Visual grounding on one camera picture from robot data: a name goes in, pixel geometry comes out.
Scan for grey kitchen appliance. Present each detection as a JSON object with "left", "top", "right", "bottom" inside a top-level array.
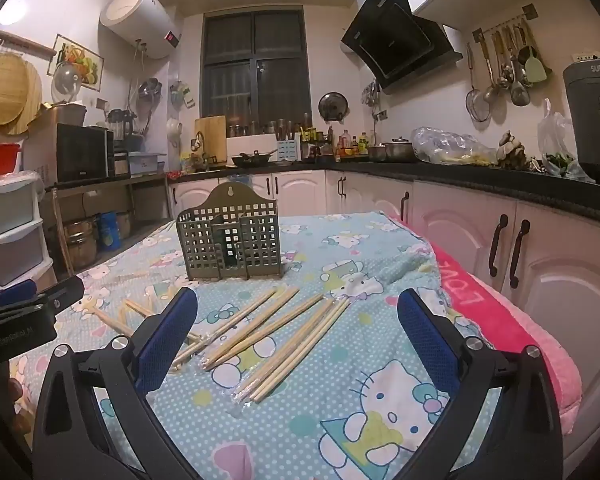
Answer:
[{"left": 562, "top": 58, "right": 600, "bottom": 186}]

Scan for ginger roots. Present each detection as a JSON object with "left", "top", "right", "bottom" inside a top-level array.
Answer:
[{"left": 496, "top": 131, "right": 543, "bottom": 172}]

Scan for row of metal jars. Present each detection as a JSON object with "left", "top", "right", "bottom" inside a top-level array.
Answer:
[{"left": 228, "top": 119, "right": 313, "bottom": 138}]

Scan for black microwave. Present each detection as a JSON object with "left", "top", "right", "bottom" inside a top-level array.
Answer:
[{"left": 55, "top": 124, "right": 115, "bottom": 184}]

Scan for glass pot lid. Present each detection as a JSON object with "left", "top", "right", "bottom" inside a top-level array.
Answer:
[{"left": 51, "top": 61, "right": 84, "bottom": 106}]

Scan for blender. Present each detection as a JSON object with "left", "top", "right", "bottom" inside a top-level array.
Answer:
[{"left": 106, "top": 109, "right": 137, "bottom": 152}]

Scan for grey container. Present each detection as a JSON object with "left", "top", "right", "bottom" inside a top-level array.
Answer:
[{"left": 42, "top": 102, "right": 88, "bottom": 128}]

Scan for clear plastic food bag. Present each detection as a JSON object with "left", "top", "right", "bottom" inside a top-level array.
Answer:
[{"left": 411, "top": 127, "right": 498, "bottom": 166}]

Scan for hanging green white utensils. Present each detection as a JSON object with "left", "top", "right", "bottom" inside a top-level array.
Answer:
[{"left": 169, "top": 80, "right": 196, "bottom": 109}]

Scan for dark window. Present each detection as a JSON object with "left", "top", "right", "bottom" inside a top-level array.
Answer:
[{"left": 201, "top": 6, "right": 313, "bottom": 122}]

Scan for round bamboo tray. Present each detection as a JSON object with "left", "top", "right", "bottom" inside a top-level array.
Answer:
[{"left": 0, "top": 52, "right": 44, "bottom": 136}]

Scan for green spatula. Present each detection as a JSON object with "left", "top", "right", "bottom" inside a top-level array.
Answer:
[{"left": 522, "top": 20, "right": 548, "bottom": 83}]

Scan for black range hood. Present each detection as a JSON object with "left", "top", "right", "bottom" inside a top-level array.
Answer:
[{"left": 341, "top": 0, "right": 463, "bottom": 95}]

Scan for cartoon cat printed blanket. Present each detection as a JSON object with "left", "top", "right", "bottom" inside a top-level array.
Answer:
[{"left": 10, "top": 212, "right": 501, "bottom": 480}]

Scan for row of condiment bottles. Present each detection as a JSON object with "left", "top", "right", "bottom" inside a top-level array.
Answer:
[{"left": 300, "top": 127, "right": 371, "bottom": 158}]

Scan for steel ladle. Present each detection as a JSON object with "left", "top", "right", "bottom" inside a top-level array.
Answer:
[{"left": 482, "top": 35, "right": 501, "bottom": 103}]

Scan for plastic bag of greens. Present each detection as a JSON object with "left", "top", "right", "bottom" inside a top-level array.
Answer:
[{"left": 537, "top": 99, "right": 595, "bottom": 182}]

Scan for steel skimmer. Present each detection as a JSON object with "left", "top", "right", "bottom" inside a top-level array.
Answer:
[{"left": 507, "top": 30, "right": 531, "bottom": 107}]

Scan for black wok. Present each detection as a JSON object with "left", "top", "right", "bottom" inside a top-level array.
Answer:
[{"left": 231, "top": 149, "right": 282, "bottom": 168}]

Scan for mesh strainer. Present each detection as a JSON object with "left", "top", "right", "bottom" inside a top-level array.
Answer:
[{"left": 465, "top": 42, "right": 491, "bottom": 122}]

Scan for black kitchen countertop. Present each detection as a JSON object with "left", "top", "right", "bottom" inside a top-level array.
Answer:
[{"left": 167, "top": 152, "right": 600, "bottom": 228}]

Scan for white water heater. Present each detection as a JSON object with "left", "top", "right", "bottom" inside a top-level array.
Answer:
[{"left": 99, "top": 0, "right": 183, "bottom": 59}]

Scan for bunch of chopsticks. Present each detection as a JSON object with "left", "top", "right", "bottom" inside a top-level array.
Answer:
[{"left": 92, "top": 285, "right": 353, "bottom": 406}]

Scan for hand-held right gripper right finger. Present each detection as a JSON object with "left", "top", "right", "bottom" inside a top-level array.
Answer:
[{"left": 397, "top": 287, "right": 563, "bottom": 480}]

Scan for white base cabinets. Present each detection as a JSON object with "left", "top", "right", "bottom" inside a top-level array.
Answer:
[{"left": 169, "top": 170, "right": 600, "bottom": 461}]

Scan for grey plastic utensil holder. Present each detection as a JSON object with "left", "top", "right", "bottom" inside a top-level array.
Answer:
[{"left": 176, "top": 181, "right": 282, "bottom": 281}]

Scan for wooden cutting board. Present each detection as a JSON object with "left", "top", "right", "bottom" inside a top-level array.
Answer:
[{"left": 195, "top": 116, "right": 227, "bottom": 163}]

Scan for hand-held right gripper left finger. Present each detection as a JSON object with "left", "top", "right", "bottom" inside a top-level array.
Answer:
[{"left": 32, "top": 287, "right": 201, "bottom": 480}]

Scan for utensil wall rail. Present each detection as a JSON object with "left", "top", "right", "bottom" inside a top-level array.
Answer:
[{"left": 472, "top": 4, "right": 538, "bottom": 43}]

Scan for wooden shelf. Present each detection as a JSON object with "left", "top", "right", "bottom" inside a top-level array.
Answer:
[{"left": 45, "top": 172, "right": 173, "bottom": 273}]

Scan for steel spoon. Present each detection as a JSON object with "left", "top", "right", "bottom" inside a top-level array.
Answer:
[{"left": 497, "top": 30, "right": 513, "bottom": 88}]

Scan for hanging pot lid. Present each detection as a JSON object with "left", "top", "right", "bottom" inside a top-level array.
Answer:
[{"left": 318, "top": 92, "right": 350, "bottom": 122}]

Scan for fruit wall poster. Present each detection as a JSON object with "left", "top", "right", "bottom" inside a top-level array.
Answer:
[{"left": 47, "top": 34, "right": 105, "bottom": 92}]

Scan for lidded steel pot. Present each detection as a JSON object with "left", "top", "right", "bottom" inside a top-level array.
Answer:
[{"left": 383, "top": 136, "right": 416, "bottom": 163}]

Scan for ceiling light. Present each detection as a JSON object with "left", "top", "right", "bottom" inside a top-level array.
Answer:
[{"left": 0, "top": 0, "right": 29, "bottom": 26}]

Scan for pink towel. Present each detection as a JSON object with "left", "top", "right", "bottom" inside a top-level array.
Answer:
[{"left": 387, "top": 212, "right": 581, "bottom": 423}]

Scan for blue canister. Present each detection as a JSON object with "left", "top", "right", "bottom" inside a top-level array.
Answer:
[{"left": 97, "top": 211, "right": 122, "bottom": 251}]

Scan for large steel pot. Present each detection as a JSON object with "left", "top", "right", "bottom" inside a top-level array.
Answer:
[{"left": 62, "top": 217, "right": 99, "bottom": 270}]

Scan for white plastic drawer unit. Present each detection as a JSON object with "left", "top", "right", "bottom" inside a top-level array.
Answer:
[{"left": 0, "top": 170, "right": 56, "bottom": 293}]

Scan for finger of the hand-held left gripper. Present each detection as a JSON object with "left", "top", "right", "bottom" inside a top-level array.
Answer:
[
  {"left": 0, "top": 280, "right": 38, "bottom": 311},
  {"left": 30, "top": 276, "right": 86, "bottom": 313}
]

